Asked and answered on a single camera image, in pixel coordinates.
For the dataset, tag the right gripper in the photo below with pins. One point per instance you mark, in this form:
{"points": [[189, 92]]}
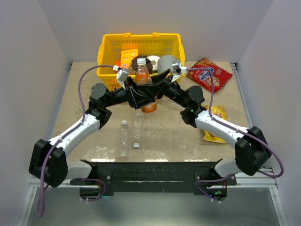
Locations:
{"points": [[162, 92]]}

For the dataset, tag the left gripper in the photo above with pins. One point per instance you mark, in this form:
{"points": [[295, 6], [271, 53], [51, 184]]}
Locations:
{"points": [[136, 98]]}

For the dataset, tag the orange tea bottle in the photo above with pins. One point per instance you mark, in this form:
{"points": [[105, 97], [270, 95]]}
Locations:
{"points": [[143, 77]]}

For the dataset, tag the white bottle cap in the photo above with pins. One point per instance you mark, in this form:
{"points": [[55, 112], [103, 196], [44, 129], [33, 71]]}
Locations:
{"points": [[141, 61]]}

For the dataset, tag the clear bottle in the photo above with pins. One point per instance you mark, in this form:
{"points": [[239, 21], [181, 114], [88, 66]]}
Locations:
{"points": [[168, 102], [124, 146], [137, 130]]}

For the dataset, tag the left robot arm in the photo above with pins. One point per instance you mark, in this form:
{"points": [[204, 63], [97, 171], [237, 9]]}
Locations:
{"points": [[49, 158]]}

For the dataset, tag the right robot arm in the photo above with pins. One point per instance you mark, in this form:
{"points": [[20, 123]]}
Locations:
{"points": [[251, 149]]}

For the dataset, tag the brown wrapped package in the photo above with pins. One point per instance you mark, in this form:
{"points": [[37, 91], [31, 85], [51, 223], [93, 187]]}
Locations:
{"points": [[134, 65]]}

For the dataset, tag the grey tape roll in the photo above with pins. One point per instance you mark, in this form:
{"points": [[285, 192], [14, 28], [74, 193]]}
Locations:
{"points": [[165, 62]]}

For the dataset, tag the white tape roll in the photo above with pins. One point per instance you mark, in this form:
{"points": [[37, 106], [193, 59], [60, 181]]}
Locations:
{"points": [[154, 62]]}

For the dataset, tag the orange ball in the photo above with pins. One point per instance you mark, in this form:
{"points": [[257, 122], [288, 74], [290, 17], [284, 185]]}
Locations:
{"points": [[117, 63]]}

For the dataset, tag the orange juice carton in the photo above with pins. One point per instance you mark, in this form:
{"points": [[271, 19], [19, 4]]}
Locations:
{"points": [[126, 57]]}

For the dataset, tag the yellow plastic shopping basket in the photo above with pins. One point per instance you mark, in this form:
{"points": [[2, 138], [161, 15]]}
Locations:
{"points": [[155, 44]]}

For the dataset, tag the red snack bag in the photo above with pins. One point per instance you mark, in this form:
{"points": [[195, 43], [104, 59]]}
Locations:
{"points": [[209, 75]]}

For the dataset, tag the yellow chips bag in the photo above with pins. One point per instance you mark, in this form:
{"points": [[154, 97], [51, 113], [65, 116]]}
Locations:
{"points": [[219, 112]]}

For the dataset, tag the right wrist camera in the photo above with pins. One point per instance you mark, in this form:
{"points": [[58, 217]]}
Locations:
{"points": [[178, 70]]}

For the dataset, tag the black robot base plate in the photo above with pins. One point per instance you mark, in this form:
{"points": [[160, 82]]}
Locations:
{"points": [[109, 178]]}

